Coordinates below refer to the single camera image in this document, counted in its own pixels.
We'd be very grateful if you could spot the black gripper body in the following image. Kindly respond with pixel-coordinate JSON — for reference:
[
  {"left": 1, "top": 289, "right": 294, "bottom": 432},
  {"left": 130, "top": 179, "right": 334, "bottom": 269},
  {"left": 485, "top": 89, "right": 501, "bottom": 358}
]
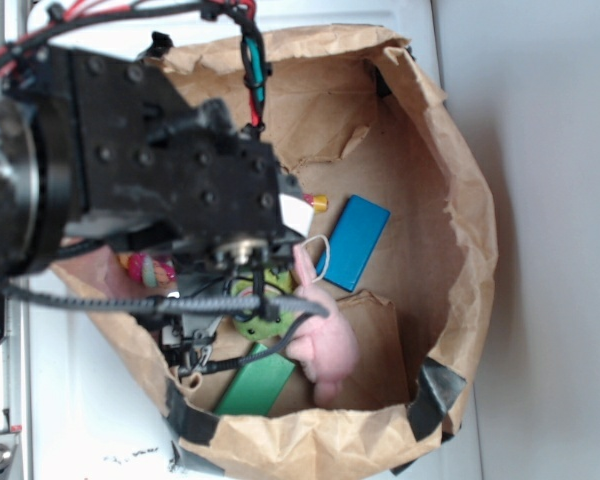
[{"left": 29, "top": 44, "right": 306, "bottom": 381}]

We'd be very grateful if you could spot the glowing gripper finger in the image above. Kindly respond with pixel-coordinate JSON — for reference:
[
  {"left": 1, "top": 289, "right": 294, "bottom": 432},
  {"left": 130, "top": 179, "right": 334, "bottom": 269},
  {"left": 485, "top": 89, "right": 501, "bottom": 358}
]
[{"left": 278, "top": 194, "right": 314, "bottom": 235}]

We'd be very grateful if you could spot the multicolored twisted rope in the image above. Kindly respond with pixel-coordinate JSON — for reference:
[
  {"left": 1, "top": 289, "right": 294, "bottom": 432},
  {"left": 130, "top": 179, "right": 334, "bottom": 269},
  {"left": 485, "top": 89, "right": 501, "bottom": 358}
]
[{"left": 117, "top": 193, "right": 330, "bottom": 289}]

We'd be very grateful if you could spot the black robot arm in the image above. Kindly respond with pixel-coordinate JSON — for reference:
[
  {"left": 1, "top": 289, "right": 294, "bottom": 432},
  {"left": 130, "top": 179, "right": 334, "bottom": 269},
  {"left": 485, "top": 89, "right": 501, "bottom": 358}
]
[{"left": 0, "top": 46, "right": 323, "bottom": 321}]

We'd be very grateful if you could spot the blue wooden block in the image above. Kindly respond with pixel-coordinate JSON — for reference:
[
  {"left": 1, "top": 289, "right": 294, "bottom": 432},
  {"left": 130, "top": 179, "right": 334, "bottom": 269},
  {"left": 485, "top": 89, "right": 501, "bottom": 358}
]
[{"left": 316, "top": 195, "right": 390, "bottom": 292}]

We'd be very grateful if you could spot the green plush frog toy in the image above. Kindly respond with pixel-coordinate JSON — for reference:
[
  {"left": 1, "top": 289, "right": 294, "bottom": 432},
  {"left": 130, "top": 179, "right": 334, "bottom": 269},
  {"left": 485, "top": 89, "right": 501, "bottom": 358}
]
[{"left": 227, "top": 269, "right": 295, "bottom": 341}]

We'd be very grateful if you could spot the brown paper bag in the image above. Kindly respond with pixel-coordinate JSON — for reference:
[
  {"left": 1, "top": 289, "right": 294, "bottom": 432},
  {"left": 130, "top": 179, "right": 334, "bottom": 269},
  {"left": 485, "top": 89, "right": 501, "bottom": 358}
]
[{"left": 91, "top": 25, "right": 498, "bottom": 479}]

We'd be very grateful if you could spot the pink plush bunny toy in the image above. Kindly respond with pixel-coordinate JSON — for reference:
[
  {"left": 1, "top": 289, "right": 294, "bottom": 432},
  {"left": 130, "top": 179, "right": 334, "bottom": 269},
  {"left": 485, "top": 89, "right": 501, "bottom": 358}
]
[{"left": 286, "top": 244, "right": 360, "bottom": 408}]

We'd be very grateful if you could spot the green wooden block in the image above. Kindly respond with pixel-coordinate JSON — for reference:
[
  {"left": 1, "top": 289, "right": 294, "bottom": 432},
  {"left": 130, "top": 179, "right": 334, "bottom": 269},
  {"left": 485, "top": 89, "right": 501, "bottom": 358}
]
[{"left": 214, "top": 353, "right": 296, "bottom": 416}]

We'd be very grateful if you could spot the grey braided cable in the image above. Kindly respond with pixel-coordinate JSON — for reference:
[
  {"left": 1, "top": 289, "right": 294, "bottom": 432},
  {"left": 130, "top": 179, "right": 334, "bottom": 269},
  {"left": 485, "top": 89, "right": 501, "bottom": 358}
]
[{"left": 0, "top": 272, "right": 331, "bottom": 376}]

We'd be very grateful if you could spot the red and black wire bundle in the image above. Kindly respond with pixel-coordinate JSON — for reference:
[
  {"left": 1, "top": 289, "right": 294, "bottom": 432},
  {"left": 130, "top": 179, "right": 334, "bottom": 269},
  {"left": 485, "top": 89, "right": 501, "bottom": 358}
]
[{"left": 0, "top": 0, "right": 274, "bottom": 134}]

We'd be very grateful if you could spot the aluminium frame rail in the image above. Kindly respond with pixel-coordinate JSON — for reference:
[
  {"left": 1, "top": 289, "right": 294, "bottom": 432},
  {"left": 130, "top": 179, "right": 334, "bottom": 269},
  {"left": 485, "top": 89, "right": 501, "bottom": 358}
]
[{"left": 0, "top": 1, "right": 34, "bottom": 479}]

